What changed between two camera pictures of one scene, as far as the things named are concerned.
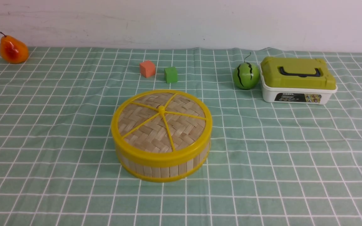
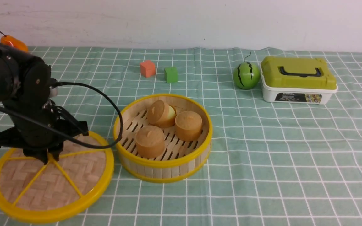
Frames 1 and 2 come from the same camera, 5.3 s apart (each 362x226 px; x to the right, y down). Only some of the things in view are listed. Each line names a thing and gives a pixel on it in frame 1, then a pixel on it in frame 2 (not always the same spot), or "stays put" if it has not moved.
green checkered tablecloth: [47, 158] stays put
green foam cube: [170, 74] stays put
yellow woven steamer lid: [161, 127] -> [24, 189]
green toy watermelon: [246, 76] stays put
